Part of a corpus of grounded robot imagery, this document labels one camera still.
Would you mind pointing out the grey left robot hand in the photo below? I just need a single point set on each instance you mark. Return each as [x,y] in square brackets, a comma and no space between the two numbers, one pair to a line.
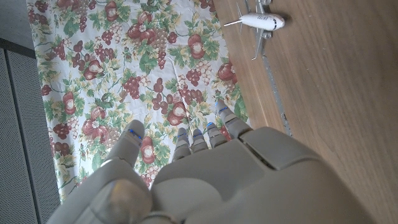
[233,180]

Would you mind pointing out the white toy airplane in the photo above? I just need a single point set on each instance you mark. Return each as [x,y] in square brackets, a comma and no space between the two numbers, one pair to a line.
[264,21]

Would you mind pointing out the floral fruit print backdrop cloth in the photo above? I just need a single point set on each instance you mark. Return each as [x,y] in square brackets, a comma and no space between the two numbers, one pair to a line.
[124,62]

